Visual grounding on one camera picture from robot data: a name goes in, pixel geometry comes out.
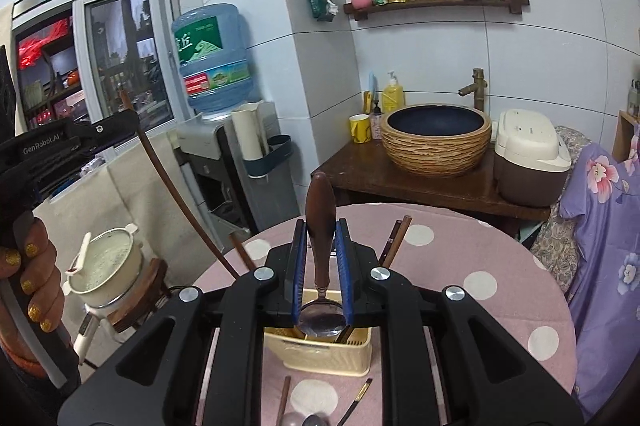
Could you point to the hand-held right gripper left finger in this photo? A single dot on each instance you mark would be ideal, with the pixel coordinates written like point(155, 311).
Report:
point(298, 276)

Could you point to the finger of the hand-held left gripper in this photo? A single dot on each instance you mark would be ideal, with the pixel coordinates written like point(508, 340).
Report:
point(107, 128)

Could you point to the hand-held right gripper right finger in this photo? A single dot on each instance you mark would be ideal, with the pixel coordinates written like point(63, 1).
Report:
point(345, 276)

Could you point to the dark thin chopstick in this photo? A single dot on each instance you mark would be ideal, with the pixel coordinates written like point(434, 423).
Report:
point(392, 241)
point(402, 233)
point(355, 401)

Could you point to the brown wooden chopstick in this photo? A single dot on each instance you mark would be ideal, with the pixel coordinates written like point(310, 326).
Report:
point(242, 251)
point(284, 401)
point(172, 196)

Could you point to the cream plastic utensil holder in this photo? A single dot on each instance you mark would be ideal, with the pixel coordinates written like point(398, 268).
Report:
point(320, 356)

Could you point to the person's left hand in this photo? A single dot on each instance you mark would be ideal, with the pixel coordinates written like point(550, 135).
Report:
point(40, 266)

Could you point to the wooden display shelf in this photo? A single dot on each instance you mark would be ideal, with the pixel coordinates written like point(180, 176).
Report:
point(50, 96)

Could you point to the sliding glass window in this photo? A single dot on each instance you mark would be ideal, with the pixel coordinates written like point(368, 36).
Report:
point(115, 56)

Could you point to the beige cloth cover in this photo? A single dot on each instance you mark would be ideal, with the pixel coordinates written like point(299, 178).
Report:
point(150, 206)

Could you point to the grey water dispenser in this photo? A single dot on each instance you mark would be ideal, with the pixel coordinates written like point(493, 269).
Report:
point(205, 136)

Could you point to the dark wooden washstand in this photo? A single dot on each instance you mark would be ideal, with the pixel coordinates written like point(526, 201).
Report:
point(360, 176)

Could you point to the white rice paddle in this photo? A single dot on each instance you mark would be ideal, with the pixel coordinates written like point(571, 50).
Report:
point(80, 256)

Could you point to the pink polka dot tablecloth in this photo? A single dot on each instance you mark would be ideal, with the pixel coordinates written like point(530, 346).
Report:
point(450, 246)

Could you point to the blue water bottle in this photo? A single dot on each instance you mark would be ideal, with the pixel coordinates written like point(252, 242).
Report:
point(215, 56)

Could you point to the paper towel roll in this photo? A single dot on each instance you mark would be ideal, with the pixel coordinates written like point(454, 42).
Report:
point(247, 131)

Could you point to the cream electric cooking pot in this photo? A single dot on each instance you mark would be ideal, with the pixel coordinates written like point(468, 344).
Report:
point(115, 276)

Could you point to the light steel spoon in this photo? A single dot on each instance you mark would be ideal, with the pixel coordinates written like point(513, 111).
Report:
point(292, 420)

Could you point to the dark steel spoon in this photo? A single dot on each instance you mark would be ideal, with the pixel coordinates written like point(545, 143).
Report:
point(317, 421)

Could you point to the yellow cup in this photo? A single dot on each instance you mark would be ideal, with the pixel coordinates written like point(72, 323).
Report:
point(359, 128)

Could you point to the small clear pump bottle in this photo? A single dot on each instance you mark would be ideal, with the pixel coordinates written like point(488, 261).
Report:
point(377, 126)

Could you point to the woven pattern wash basin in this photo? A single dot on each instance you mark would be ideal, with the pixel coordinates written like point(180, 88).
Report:
point(435, 151)

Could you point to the dark wooden chair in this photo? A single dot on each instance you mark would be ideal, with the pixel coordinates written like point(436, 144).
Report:
point(145, 296)

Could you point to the yellow soap pump bottle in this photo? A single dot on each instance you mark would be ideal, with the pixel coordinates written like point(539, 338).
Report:
point(393, 98)

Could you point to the blue toothbrush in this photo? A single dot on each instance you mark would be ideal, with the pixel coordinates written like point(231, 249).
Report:
point(371, 88)

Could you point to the paisley fabric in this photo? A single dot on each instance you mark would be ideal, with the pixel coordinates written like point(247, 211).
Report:
point(550, 246)

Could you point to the cream brown rice cooker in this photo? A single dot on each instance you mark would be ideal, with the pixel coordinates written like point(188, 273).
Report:
point(530, 146)

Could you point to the bronze bamboo faucet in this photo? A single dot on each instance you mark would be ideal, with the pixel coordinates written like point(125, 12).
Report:
point(479, 91)

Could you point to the purple floral cloth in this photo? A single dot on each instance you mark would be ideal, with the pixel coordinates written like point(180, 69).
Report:
point(600, 256)

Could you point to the small pink bowl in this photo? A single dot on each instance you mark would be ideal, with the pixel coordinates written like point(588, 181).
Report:
point(361, 0)

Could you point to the small wooden shelf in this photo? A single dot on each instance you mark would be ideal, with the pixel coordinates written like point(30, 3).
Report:
point(622, 141)

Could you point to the blue wall cup holder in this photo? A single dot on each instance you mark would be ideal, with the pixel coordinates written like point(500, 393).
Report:
point(270, 161)

